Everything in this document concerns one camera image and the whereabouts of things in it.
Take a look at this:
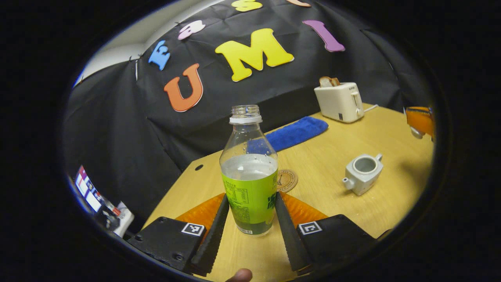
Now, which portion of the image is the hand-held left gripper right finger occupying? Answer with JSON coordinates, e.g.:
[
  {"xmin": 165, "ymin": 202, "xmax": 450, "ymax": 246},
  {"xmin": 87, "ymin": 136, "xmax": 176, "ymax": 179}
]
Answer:
[{"xmin": 274, "ymin": 191, "xmax": 377, "ymax": 272}]

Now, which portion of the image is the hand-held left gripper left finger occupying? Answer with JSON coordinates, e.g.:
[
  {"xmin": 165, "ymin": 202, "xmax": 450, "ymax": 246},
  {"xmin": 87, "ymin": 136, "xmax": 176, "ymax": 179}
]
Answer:
[{"xmin": 126, "ymin": 193, "xmax": 231, "ymax": 277}]

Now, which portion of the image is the clear green-label water bottle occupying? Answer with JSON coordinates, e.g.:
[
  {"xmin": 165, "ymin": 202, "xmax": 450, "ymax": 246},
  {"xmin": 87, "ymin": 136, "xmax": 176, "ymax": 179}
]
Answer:
[{"xmin": 219, "ymin": 105, "xmax": 279, "ymax": 236}]

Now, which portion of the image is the round wooden coaster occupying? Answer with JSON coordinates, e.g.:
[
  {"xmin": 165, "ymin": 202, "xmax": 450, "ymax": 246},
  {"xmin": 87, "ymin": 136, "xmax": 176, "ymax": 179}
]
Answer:
[{"xmin": 276, "ymin": 169, "xmax": 299, "ymax": 193}]

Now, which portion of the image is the white ceramic teacup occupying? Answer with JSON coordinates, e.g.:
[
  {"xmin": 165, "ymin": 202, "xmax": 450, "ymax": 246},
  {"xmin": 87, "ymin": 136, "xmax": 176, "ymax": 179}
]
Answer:
[{"xmin": 342, "ymin": 154, "xmax": 384, "ymax": 196}]

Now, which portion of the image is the white toaster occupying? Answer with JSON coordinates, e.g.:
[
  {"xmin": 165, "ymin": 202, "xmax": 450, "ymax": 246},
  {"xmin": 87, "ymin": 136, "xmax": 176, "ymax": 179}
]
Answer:
[{"xmin": 314, "ymin": 81, "xmax": 365, "ymax": 123}]

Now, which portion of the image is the white side table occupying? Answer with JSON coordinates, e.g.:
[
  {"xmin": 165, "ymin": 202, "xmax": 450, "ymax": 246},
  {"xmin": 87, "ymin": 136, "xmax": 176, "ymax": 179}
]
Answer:
[{"xmin": 112, "ymin": 201, "xmax": 135, "ymax": 238}]

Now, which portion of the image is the blue towel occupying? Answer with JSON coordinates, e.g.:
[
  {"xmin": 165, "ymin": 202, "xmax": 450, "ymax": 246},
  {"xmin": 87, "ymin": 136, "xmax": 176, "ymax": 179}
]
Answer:
[{"xmin": 247, "ymin": 116, "xmax": 329, "ymax": 155}]

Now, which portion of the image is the computer monitor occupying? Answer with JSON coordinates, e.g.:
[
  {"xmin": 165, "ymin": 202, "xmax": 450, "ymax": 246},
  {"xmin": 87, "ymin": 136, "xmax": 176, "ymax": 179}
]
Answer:
[{"xmin": 74, "ymin": 165, "xmax": 121, "ymax": 217}]

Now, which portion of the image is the black backdrop cloth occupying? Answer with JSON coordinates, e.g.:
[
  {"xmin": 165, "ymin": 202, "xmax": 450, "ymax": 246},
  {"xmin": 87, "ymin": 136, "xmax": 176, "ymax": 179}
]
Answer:
[{"xmin": 63, "ymin": 0, "xmax": 433, "ymax": 235}]

